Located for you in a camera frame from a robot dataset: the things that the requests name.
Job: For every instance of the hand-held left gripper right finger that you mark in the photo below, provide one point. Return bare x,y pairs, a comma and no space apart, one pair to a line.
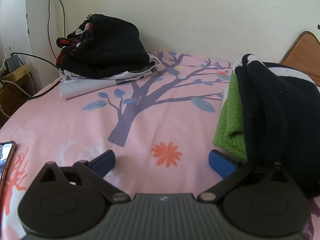
220,163

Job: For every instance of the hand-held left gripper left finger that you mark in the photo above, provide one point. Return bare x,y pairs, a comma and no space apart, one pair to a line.
106,162

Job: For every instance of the navy sweater with green collar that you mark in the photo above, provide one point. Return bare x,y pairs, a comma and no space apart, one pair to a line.
275,110

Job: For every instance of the pink floral bedsheet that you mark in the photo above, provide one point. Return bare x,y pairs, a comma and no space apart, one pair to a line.
75,122

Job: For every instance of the folded white garment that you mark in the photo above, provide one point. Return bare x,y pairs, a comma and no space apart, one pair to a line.
82,86

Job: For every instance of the smartphone with red case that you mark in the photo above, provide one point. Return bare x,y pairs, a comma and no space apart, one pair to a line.
6,160

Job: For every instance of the folded black printed garment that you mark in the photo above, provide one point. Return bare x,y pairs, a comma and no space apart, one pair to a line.
110,47

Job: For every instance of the wooden side table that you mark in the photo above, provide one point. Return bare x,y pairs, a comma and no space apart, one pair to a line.
17,80

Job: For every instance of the black power adapter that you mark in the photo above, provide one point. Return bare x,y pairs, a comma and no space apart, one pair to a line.
12,64

